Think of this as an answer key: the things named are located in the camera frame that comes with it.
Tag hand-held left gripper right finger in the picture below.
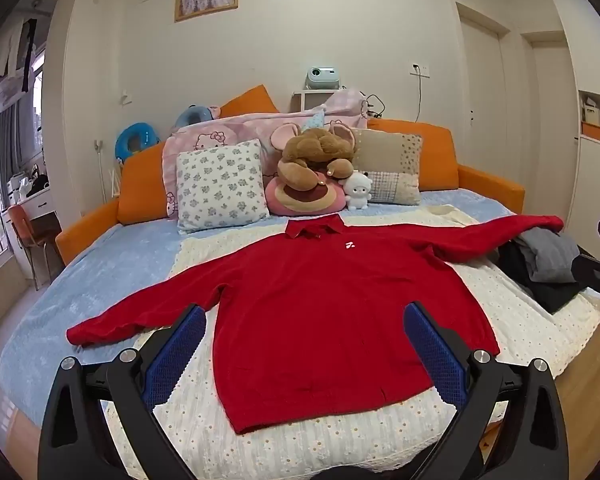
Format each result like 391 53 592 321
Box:
402 301 571 480

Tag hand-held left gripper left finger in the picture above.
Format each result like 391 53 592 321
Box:
37 304 208 480

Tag red knit sweater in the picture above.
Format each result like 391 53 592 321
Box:
66 213 566 435

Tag hanging clothes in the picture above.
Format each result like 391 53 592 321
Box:
0 17 46 106

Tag white cabinet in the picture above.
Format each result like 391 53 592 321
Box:
550 0 600 241

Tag black garment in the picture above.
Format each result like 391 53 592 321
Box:
497 240 588 313

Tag grey garment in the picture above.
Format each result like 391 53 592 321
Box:
517 227 581 283

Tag white eyelet blanket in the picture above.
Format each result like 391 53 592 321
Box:
102 205 600 476

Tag white door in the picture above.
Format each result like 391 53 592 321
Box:
520 30 581 231
455 2 511 171

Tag white floral pillow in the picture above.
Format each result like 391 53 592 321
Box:
176 139 271 235

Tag orange sofa bed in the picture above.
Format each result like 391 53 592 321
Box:
55 119 526 266

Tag small white plush toy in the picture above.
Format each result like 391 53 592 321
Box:
343 171 372 211

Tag orange chair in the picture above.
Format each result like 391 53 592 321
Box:
7 205 63 288

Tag pink round plush cushion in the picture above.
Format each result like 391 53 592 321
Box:
265 175 351 218

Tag beige patchwork pillow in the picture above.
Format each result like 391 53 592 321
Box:
350 129 424 206

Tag white desk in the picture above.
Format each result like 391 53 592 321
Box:
2 172 51 221

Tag blue neck pillow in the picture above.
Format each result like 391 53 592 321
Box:
174 105 221 131
115 122 161 166

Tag pink cartoon print pillow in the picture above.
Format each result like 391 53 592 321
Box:
162 105 331 218

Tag brown plush toy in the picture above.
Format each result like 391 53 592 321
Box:
277 122 358 191

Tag orange cushion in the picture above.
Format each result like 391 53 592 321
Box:
219 85 281 119

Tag pink checkered pillow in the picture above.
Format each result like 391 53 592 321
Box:
325 87 370 128

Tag grey curtain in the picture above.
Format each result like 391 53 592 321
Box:
0 87 43 201

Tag white projector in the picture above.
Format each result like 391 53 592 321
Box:
306 66 341 91

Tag black power cable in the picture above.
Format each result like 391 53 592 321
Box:
365 72 424 123

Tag white wall shelf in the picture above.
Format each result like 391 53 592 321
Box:
293 89 341 111

